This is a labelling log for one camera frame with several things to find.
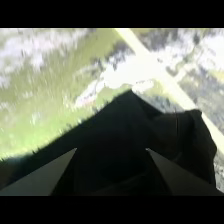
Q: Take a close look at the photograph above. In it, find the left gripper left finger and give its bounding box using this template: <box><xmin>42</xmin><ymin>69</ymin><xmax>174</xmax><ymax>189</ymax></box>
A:
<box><xmin>0</xmin><ymin>147</ymin><xmax>78</xmax><ymax>197</ymax></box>

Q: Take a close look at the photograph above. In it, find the black garment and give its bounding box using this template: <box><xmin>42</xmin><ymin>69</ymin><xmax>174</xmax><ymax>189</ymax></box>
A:
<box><xmin>0</xmin><ymin>89</ymin><xmax>218</xmax><ymax>197</ymax></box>

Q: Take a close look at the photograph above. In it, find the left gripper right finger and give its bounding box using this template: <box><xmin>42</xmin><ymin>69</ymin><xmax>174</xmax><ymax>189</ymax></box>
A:
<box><xmin>145</xmin><ymin>147</ymin><xmax>224</xmax><ymax>197</ymax></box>

